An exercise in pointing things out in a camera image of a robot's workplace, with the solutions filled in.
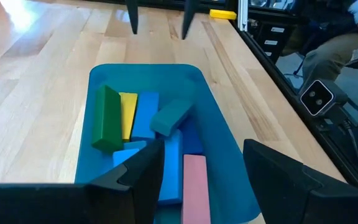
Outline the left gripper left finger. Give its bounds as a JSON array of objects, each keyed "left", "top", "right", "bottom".
[{"left": 0, "top": 138, "right": 166, "bottom": 224}]

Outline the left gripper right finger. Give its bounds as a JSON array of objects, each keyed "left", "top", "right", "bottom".
[{"left": 242, "top": 138, "right": 358, "bottom": 224}]

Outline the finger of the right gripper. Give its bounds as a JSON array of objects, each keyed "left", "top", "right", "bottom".
[
  {"left": 125, "top": 0, "right": 139, "bottom": 35},
  {"left": 181, "top": 0, "right": 199, "bottom": 40}
]

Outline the blue rectangular block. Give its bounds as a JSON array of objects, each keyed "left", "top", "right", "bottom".
[{"left": 112, "top": 147, "right": 140, "bottom": 168}]

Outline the pink block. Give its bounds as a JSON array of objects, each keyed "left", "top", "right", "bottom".
[{"left": 180, "top": 154, "right": 212, "bottom": 224}]

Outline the green long block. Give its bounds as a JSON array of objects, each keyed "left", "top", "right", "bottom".
[{"left": 91, "top": 84, "right": 124, "bottom": 154}]

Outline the yellow long block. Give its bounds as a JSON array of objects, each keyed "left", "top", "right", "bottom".
[
  {"left": 209, "top": 9, "right": 238, "bottom": 21},
  {"left": 118, "top": 91, "right": 139, "bottom": 142}
]

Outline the teal long block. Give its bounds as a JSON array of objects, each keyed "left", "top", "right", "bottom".
[{"left": 149, "top": 98, "right": 195, "bottom": 138}]

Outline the teal plastic bin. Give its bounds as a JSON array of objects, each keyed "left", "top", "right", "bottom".
[{"left": 74, "top": 63, "right": 262, "bottom": 224}]

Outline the black drawer cabinet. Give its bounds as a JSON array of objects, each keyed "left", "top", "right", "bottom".
[{"left": 247, "top": 18, "right": 298, "bottom": 65}]

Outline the person's leg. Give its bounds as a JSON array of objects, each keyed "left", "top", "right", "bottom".
[{"left": 301, "top": 32, "right": 358, "bottom": 91}]

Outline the black camera cable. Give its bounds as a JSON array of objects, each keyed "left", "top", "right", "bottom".
[{"left": 339, "top": 116, "right": 358, "bottom": 170}]

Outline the black table-level camera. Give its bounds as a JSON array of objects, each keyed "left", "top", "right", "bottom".
[{"left": 299, "top": 78, "right": 350, "bottom": 118}]

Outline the black aluminium frame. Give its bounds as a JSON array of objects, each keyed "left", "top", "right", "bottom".
[{"left": 82, "top": 0, "right": 358, "bottom": 192}]

